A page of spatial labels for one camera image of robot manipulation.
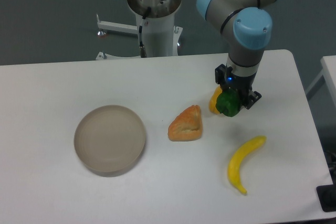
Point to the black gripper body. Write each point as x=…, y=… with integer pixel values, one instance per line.
x=235, y=77

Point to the green pepper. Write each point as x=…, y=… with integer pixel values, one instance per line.
x=228, y=103

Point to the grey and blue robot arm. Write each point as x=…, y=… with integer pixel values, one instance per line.
x=244, y=24

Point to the orange yellow fruit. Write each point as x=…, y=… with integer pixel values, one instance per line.
x=213, y=101

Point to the orange bread pastry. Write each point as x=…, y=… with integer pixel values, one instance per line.
x=187, y=126

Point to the yellow banana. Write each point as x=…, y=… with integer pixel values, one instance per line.
x=237, y=159

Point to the white side table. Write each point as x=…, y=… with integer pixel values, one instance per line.
x=325, y=76

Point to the black device at edge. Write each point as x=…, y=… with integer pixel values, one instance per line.
x=326, y=195

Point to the beige round plate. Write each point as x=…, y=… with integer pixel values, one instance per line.
x=110, y=140

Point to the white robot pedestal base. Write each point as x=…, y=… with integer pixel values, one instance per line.
x=158, y=36

